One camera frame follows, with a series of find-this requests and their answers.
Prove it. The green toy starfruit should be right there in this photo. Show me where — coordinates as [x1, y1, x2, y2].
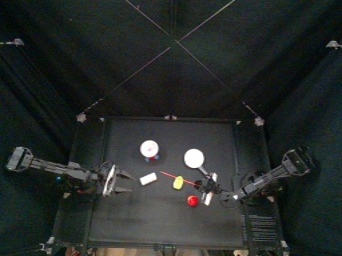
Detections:
[173, 175, 186, 191]

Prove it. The red toy tomato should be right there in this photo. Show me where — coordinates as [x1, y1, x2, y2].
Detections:
[186, 195, 201, 208]

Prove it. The white rectangular block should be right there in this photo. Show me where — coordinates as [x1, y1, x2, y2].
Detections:
[139, 172, 159, 186]

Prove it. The white round toy red blue base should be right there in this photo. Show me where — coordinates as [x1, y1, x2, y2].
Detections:
[139, 139, 162, 163]

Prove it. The white pot grey handle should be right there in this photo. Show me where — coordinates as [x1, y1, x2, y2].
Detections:
[183, 148, 211, 178]

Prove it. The thin diagonal cord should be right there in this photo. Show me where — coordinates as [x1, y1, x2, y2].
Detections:
[124, 0, 262, 119]
[82, 0, 237, 116]

